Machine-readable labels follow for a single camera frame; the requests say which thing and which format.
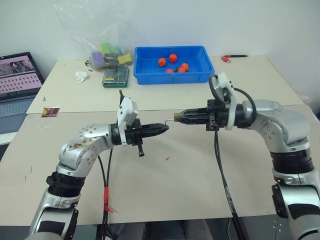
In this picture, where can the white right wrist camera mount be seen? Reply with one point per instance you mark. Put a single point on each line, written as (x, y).
(230, 120)

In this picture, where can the open grey laptop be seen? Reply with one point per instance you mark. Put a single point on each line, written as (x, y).
(17, 75)

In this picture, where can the green screwdriver bit box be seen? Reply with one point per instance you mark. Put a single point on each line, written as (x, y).
(116, 76)

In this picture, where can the small black clip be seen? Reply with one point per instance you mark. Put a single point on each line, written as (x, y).
(87, 62)

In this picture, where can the crumpled white tissue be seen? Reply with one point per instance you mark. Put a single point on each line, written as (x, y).
(82, 76)

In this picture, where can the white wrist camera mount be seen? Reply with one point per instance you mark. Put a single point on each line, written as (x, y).
(230, 120)
(128, 110)

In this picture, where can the green sponge block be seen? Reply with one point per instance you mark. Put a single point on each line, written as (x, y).
(106, 48)

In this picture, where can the grey metal base plate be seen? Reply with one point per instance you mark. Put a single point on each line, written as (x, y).
(271, 228)

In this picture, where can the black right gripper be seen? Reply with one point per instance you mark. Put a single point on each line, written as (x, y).
(217, 115)

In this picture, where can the blue plastic bin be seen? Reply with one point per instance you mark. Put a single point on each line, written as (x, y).
(150, 71)

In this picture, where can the purple sponge block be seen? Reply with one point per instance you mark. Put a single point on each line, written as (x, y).
(97, 59)

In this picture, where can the black and red pen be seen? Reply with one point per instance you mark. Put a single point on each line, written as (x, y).
(237, 55)

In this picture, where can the yellow sponge block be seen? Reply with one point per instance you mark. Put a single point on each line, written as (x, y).
(125, 59)

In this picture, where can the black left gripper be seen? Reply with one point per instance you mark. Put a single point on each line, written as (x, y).
(132, 136)

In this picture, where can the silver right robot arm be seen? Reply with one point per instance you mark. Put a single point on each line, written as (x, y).
(287, 125)

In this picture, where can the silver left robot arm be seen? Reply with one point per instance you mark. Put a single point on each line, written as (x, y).
(75, 152)

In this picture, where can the small orange tangerine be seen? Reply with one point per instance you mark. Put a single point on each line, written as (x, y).
(185, 66)
(180, 70)
(162, 62)
(173, 58)
(170, 71)

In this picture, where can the clear plastic bag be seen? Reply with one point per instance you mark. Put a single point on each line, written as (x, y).
(82, 32)

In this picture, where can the small printed picture card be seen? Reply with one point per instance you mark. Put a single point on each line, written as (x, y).
(51, 112)

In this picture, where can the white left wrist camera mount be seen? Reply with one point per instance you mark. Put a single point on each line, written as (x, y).
(128, 110)

